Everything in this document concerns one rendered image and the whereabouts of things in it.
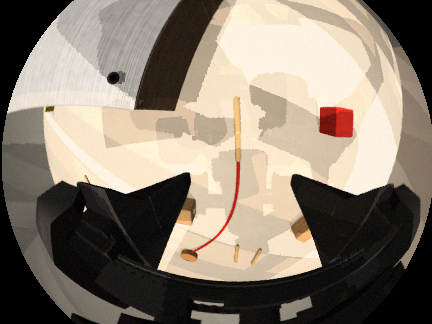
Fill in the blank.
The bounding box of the round wooden button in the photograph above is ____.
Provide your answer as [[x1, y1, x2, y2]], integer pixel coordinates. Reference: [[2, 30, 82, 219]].
[[180, 249, 199, 262]]

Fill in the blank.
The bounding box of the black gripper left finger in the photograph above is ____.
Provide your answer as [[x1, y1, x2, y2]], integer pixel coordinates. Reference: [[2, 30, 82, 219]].
[[76, 171, 191, 270]]

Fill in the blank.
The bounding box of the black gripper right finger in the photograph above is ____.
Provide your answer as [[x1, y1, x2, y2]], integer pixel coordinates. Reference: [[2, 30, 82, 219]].
[[289, 174, 393, 266]]

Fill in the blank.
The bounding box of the red string with wooden stick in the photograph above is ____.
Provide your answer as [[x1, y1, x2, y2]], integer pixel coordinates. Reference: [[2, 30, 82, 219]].
[[191, 97, 241, 254]]

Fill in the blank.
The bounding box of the red cube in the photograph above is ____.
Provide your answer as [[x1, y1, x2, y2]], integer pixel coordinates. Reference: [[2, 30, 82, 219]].
[[319, 106, 353, 138]]

